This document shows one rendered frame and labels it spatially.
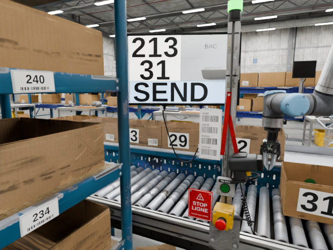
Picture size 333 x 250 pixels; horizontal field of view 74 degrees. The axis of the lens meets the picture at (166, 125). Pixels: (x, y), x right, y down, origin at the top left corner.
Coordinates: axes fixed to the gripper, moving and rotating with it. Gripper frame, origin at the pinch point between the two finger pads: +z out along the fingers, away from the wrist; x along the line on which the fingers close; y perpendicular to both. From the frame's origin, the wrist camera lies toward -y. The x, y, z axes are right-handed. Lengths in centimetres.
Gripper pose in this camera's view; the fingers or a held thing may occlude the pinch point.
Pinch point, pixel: (268, 167)
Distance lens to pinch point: 120.6
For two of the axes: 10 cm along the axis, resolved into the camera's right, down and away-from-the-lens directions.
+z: 0.0, 9.9, 1.6
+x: 9.2, 0.6, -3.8
